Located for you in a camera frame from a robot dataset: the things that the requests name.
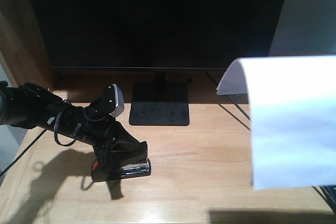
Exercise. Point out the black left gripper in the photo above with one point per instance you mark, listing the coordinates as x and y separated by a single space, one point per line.
71 123

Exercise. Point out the black stapler with orange pad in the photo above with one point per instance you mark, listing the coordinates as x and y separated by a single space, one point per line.
128 166

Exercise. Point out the white paper sheets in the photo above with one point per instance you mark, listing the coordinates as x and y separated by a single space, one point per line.
292 112

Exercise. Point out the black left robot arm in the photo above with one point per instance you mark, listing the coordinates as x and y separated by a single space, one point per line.
30 105

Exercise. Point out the wooden desk side panel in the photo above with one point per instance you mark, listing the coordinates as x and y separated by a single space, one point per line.
23 53

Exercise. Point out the black monitor stand base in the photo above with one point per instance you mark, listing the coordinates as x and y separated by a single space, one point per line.
159 102

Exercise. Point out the black computer monitor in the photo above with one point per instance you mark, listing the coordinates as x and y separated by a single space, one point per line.
155 34

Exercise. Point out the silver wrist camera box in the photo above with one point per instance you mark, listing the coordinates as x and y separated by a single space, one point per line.
111 102

